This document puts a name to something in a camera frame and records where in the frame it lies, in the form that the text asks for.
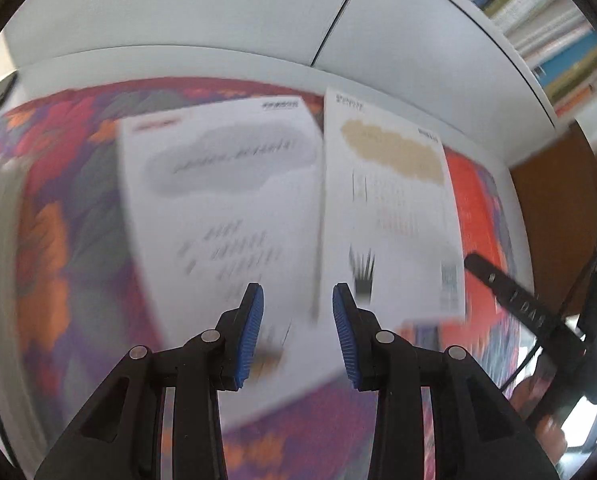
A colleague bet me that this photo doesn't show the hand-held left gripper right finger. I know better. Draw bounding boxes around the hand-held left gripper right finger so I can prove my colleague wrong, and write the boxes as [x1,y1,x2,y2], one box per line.
[331,282,561,480]

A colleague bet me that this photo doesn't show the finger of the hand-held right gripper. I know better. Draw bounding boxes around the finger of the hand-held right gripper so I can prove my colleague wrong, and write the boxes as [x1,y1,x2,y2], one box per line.
[464,252,512,307]

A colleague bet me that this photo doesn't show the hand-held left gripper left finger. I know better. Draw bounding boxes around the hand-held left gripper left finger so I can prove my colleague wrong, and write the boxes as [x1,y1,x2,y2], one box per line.
[33,282,265,480]

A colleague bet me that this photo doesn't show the red book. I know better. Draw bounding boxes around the red book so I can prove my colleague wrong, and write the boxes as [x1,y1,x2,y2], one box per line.
[403,152,514,346]

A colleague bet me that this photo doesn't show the white book grey cloud print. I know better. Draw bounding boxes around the white book grey cloud print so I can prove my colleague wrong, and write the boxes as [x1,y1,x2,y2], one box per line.
[117,95,374,433]

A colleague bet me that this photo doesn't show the row of white blue books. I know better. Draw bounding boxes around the row of white blue books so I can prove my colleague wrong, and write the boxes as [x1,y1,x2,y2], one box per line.
[418,0,597,118]

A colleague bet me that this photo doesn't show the person's right hand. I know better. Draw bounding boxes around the person's right hand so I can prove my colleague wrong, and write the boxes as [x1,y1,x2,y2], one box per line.
[511,375,569,466]

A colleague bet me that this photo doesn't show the brown wooden board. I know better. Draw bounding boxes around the brown wooden board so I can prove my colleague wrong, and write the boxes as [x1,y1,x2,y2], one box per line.
[508,120,597,321]

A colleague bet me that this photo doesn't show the white book beige cloud print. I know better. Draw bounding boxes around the white book beige cloud print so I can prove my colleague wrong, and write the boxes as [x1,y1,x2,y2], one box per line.
[312,87,469,331]

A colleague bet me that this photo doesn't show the floral blanket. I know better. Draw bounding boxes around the floral blanket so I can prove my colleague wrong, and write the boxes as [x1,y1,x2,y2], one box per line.
[0,80,534,480]

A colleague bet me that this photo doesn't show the thin black cable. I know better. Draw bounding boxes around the thin black cable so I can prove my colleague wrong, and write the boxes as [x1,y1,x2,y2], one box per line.
[501,255,596,393]

